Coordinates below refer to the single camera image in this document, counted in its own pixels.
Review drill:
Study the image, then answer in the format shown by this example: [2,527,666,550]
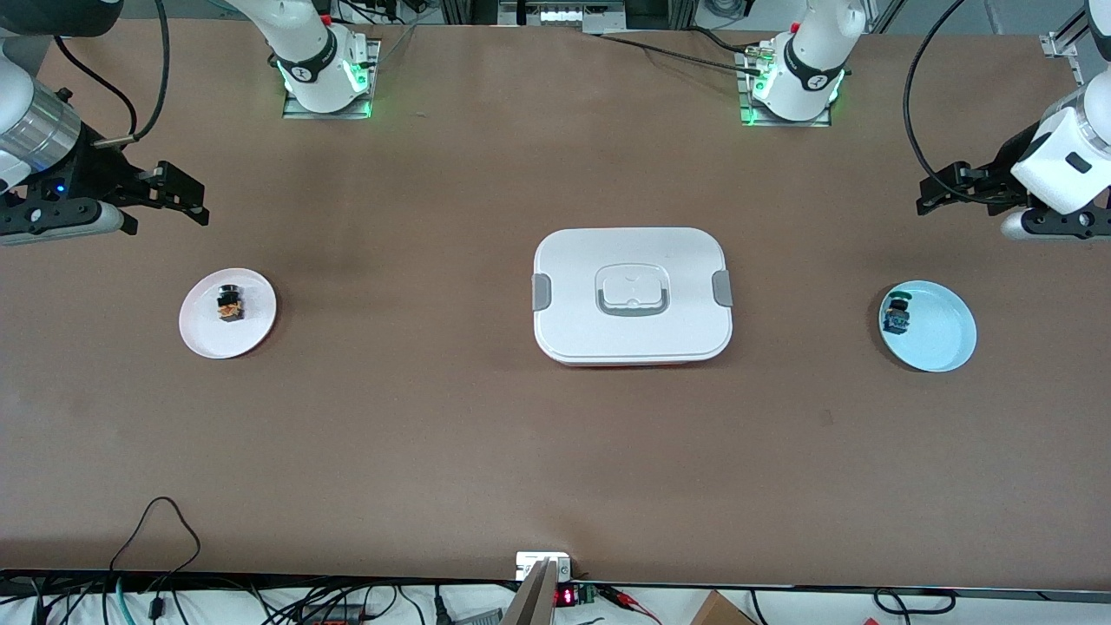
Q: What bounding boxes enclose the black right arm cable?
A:
[52,0,172,148]

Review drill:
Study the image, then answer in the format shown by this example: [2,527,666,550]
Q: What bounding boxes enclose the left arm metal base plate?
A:
[738,48,832,128]

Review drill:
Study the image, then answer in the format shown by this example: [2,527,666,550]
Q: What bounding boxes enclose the white lunch box grey clips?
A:
[531,227,734,367]

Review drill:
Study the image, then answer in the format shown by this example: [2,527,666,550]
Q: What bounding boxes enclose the long black table cable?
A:
[595,33,765,75]

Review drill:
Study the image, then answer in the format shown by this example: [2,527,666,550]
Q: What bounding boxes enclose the metal equipment rack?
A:
[438,0,700,36]

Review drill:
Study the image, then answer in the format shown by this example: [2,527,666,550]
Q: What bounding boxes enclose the brown cardboard box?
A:
[690,590,758,625]

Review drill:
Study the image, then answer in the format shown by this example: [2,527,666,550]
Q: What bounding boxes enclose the black coiled cable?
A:
[872,588,957,616]

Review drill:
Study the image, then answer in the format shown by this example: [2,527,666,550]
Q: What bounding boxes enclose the pink round plate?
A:
[179,267,278,360]

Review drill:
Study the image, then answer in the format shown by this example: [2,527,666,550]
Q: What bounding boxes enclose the white bracket with aluminium bar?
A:
[502,551,575,625]

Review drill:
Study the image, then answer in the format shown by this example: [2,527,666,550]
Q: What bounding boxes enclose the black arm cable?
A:
[903,0,969,183]
[52,0,172,148]

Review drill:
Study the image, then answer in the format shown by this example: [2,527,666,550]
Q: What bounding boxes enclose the light blue round plate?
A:
[878,280,978,373]

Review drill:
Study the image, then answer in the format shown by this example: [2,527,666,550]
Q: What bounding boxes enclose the black looped cable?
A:
[108,497,202,576]

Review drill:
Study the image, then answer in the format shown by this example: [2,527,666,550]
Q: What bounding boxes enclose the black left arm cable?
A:
[903,0,969,183]

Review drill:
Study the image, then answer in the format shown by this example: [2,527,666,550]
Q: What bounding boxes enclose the aluminium frame profile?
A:
[1040,10,1095,85]

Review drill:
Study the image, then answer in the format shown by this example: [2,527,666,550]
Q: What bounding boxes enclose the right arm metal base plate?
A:
[282,38,381,121]

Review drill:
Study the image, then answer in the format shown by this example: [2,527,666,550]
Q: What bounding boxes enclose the black table edge rail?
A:
[0,569,1111,602]

